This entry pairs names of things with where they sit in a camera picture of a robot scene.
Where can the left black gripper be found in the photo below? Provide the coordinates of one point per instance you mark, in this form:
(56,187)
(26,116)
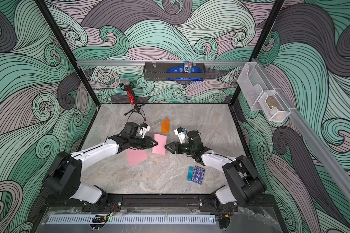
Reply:
(147,141)

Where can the white slotted cable duct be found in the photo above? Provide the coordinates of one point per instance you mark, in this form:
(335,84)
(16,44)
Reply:
(165,219)

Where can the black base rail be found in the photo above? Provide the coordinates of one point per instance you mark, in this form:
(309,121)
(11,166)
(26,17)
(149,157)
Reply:
(161,200)

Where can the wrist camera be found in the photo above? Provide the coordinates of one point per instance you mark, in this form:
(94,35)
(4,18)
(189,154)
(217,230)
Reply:
(142,130)
(181,134)

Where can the small clear plastic bin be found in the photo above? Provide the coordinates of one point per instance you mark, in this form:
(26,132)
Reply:
(274,107)

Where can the pink paper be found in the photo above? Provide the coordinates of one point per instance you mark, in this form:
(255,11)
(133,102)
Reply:
(160,147)
(135,156)

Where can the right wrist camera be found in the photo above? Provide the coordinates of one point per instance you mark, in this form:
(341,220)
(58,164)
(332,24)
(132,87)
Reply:
(181,134)

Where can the blue card box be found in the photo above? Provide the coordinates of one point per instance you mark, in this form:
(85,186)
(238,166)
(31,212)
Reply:
(198,175)

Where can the large clear plastic bin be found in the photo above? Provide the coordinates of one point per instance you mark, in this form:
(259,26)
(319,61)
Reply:
(253,83)

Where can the aluminium rail back wall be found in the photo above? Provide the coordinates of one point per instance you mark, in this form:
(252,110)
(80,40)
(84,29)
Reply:
(121,62)

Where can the orange square paper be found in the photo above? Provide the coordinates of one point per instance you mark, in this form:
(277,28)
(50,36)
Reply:
(165,126)

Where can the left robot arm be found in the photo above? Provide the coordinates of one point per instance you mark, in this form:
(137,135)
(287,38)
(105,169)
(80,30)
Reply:
(63,178)

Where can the aluminium rail right wall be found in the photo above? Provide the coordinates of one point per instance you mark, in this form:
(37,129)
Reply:
(324,155)

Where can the aluminium rail wall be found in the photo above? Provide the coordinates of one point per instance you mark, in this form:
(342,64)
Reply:
(121,62)
(324,155)

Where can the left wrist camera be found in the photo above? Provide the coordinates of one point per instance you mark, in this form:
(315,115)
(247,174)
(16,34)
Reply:
(142,130)

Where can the black wall shelf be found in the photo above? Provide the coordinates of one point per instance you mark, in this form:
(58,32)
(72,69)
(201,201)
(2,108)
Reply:
(158,72)

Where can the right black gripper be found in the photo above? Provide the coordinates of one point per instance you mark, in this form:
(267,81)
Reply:
(176,146)

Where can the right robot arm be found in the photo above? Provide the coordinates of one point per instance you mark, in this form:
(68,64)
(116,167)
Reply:
(243,180)

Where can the microphone on tripod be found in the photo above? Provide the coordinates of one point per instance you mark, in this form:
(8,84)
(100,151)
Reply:
(128,87)

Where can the blue snack packet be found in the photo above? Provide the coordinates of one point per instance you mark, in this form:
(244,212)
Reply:
(186,68)

